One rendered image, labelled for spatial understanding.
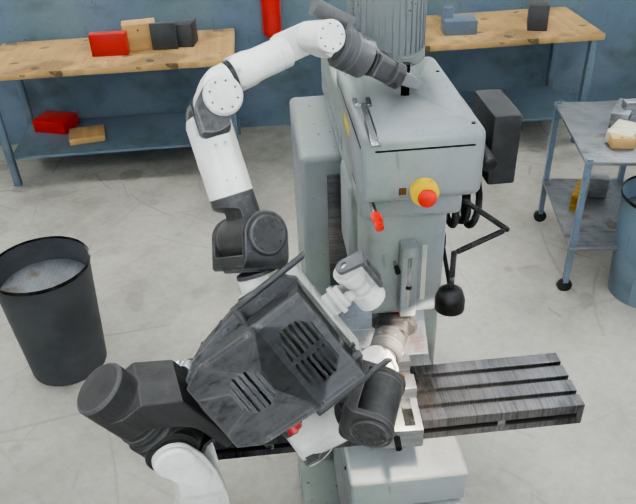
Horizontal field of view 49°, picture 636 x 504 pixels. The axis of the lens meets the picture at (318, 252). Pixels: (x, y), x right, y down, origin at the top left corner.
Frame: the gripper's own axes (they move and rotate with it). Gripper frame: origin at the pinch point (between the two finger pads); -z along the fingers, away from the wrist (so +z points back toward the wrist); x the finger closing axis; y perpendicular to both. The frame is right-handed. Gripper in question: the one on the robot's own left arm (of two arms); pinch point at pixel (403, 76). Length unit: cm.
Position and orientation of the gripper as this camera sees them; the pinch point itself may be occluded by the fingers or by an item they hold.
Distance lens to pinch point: 162.1
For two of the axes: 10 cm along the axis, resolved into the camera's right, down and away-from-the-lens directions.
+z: -8.3, -2.3, -5.0
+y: 4.4, -8.2, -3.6
